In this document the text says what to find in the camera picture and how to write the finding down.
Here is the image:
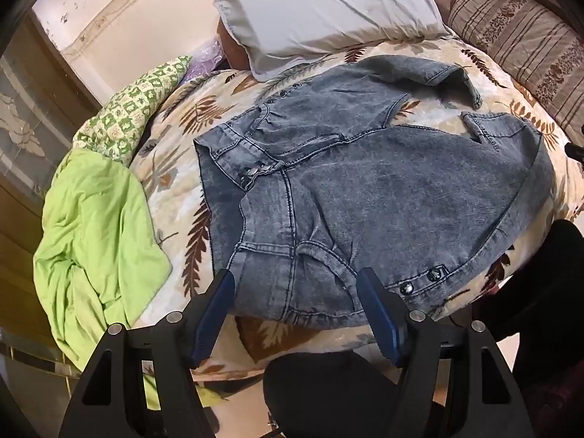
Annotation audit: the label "grey denim pants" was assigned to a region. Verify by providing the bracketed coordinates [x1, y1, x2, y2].
[194, 54, 554, 329]

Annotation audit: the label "lime green cloth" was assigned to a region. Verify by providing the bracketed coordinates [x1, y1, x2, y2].
[31, 147, 172, 373]

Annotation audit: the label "green white patterned cloth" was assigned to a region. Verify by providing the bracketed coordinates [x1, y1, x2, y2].
[72, 55, 192, 166]

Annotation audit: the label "beige leaf pattern blanket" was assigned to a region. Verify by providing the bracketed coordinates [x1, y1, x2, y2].
[129, 38, 583, 382]

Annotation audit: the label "brown pillow under grey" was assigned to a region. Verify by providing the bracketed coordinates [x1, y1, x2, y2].
[217, 21, 250, 70]

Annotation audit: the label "brown striped floral pillow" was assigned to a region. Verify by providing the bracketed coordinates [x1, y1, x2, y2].
[448, 0, 583, 145]

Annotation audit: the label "purple plastic bag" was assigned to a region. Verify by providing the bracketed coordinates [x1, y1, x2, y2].
[185, 36, 224, 80]

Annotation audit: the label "wooden glass cabinet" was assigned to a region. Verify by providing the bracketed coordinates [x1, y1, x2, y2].
[1, 12, 101, 378]

